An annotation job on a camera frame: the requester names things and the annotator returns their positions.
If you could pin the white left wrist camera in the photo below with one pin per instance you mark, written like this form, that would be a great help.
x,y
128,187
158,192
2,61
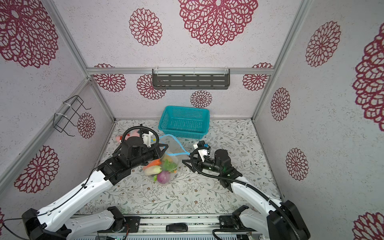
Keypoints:
x,y
149,139

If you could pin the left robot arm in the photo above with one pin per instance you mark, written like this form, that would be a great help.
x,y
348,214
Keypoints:
x,y
56,222

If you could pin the grey wall shelf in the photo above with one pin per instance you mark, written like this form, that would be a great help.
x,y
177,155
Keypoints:
x,y
191,80

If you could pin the small black device on rail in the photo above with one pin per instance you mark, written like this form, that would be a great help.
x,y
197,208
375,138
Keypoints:
x,y
177,228

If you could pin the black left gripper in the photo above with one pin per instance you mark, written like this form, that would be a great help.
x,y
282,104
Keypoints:
x,y
156,150

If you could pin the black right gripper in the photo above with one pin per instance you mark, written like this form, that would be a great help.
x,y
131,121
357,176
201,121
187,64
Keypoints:
x,y
196,163

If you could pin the purple onion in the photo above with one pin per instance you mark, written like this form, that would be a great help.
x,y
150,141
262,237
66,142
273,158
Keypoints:
x,y
163,177

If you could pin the teal plastic basket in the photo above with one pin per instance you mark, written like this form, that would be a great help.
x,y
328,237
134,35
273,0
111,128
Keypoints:
x,y
185,122

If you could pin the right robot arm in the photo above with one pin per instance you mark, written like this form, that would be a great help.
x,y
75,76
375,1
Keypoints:
x,y
274,219

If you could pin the orange carrot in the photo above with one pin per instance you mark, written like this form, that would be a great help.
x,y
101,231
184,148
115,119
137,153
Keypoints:
x,y
157,162

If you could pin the black wire wall rack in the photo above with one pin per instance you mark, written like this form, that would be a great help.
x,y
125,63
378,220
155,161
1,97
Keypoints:
x,y
64,118

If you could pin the clear zip top bag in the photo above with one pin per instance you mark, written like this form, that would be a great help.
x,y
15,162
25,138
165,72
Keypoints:
x,y
175,153

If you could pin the white radish with leaves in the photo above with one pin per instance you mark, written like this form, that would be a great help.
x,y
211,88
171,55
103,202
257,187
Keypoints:
x,y
165,166

